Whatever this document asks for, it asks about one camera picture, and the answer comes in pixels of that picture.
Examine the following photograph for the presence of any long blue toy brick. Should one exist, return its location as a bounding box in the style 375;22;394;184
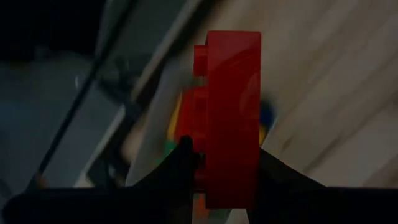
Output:
260;99;277;133

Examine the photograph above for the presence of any long red toy brick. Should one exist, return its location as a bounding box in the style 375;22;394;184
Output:
174;30;262;210

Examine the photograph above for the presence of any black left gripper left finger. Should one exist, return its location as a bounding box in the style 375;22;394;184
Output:
130;135;200;191

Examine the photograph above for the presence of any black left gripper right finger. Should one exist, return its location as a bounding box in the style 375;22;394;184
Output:
259;148;327;189

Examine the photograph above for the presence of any white plastic bin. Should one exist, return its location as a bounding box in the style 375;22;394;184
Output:
124;0;280;224

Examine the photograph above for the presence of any long yellow toy brick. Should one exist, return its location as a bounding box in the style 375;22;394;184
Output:
167;93;184;141
258;124;269;146

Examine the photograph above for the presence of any long orange toy brick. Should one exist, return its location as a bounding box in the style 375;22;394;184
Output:
193;192;210;223

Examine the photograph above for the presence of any long green toy brick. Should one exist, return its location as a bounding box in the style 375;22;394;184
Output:
154;139;180;164

